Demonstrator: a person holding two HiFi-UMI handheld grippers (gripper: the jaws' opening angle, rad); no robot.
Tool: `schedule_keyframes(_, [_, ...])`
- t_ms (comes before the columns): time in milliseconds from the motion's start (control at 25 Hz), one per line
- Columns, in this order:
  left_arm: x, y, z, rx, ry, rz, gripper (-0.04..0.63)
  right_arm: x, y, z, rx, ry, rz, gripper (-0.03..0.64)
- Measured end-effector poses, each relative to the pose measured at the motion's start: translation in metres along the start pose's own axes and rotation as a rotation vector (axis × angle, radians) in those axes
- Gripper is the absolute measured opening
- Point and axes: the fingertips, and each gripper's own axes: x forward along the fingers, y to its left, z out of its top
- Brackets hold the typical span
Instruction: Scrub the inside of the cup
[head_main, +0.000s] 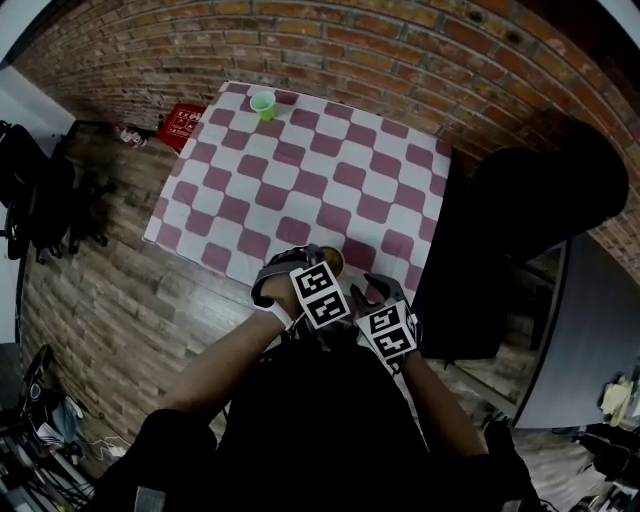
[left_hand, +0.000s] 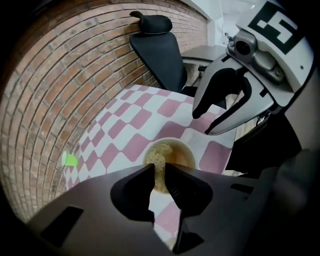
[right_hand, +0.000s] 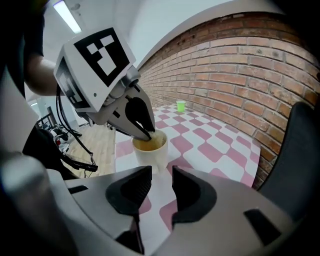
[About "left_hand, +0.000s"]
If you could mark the green cup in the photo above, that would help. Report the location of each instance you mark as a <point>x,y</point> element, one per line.
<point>71,160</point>

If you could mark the pink white checkered tablecloth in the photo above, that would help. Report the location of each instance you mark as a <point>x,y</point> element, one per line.
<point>140,120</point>

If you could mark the grey desk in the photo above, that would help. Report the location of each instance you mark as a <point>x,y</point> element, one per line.
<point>207,51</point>

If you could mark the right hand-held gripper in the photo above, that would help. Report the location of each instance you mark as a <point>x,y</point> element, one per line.
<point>287,70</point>

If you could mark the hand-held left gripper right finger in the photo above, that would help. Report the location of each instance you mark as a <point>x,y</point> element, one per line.
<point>225,212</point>

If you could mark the person's black clothing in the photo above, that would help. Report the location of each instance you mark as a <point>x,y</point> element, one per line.
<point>262,150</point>

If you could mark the black office chair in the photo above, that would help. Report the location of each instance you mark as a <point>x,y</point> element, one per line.
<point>160,55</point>

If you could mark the white cup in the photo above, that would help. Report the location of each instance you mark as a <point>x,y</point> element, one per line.
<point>183,152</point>

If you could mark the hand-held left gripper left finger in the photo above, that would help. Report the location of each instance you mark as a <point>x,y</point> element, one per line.
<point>95,215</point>

